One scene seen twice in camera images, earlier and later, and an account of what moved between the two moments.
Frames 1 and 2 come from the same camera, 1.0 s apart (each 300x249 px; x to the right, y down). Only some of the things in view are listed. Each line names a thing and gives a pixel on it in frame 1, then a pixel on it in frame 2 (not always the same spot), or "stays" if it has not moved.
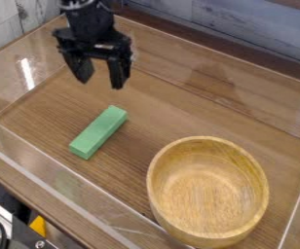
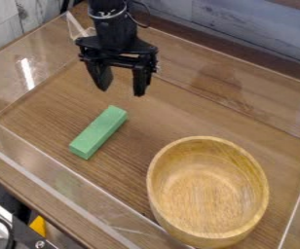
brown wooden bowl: [207, 191] stays
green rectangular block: [84, 144] stays
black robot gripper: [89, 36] -> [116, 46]
